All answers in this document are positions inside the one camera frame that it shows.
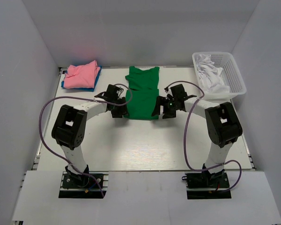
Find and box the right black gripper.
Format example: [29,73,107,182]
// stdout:
[152,96,178,119]

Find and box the green t shirt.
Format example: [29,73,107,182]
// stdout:
[125,66,160,120]

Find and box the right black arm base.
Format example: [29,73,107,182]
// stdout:
[181,165,231,200]

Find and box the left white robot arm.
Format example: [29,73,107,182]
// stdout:
[52,84,128,187]

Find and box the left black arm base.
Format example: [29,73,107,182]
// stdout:
[59,172,104,199]

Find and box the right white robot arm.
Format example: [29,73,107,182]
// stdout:
[152,83,243,188]

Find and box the pink folded t shirt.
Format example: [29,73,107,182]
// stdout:
[63,60,100,89]

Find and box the blue folded t shirt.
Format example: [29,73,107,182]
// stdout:
[60,66,102,92]

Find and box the white crumpled t shirt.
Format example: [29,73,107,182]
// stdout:
[195,54,230,94]

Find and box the white plastic basket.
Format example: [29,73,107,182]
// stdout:
[192,52,246,100]

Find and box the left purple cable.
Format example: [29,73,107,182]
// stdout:
[38,83,133,198]

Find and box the purple cable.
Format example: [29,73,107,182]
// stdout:
[38,83,133,198]
[163,81,242,193]

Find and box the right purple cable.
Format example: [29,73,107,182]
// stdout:
[163,81,242,193]

